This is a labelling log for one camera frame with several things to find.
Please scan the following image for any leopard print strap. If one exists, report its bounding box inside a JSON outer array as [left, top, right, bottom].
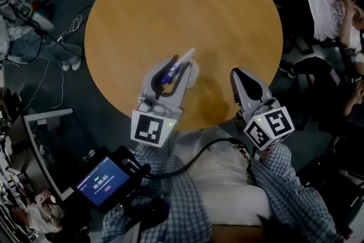
[[234, 141, 254, 180]]

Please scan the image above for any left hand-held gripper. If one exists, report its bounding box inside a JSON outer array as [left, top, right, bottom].
[[130, 55, 195, 149]]

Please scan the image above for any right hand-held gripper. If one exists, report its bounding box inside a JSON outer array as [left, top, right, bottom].
[[230, 67, 296, 151]]

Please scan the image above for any grey metal desk frame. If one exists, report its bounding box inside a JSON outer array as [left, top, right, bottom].
[[23, 107, 75, 203]]

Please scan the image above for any person's torso white shirt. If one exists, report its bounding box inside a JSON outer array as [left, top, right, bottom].
[[173, 124, 274, 227]]

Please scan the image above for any black recorder with lit screen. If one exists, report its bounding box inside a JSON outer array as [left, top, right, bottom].
[[74, 145, 153, 216]]

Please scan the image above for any black office chair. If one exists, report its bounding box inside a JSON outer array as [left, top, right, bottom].
[[278, 55, 346, 134]]

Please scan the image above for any person's right forearm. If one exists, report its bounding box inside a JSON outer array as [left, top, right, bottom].
[[250, 143, 344, 243]]

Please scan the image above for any person's left forearm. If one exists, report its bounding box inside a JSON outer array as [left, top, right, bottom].
[[101, 141, 214, 243]]

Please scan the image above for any thick black cable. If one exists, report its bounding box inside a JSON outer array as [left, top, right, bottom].
[[142, 137, 245, 180]]

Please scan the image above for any white floor cable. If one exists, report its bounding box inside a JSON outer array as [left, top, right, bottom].
[[56, 13, 84, 44]]

